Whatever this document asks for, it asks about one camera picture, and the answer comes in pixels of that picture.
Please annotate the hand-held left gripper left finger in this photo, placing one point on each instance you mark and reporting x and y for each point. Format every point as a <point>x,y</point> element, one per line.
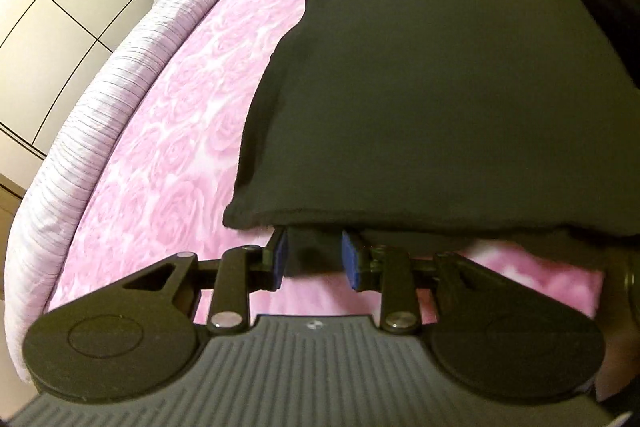
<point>280,257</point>

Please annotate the pink rose blanket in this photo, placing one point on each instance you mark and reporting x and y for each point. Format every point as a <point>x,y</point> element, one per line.
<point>175,132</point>

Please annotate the beige wardrobe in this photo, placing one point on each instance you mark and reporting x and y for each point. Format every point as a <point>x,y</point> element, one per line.
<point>50,7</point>

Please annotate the dark olive sweater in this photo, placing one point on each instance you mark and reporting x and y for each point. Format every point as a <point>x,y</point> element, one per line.
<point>425,82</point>

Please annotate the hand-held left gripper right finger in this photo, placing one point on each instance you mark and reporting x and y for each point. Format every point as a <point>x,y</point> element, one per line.
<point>350,259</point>

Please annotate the grey striped quilt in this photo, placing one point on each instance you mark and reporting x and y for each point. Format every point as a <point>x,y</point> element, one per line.
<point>100,107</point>

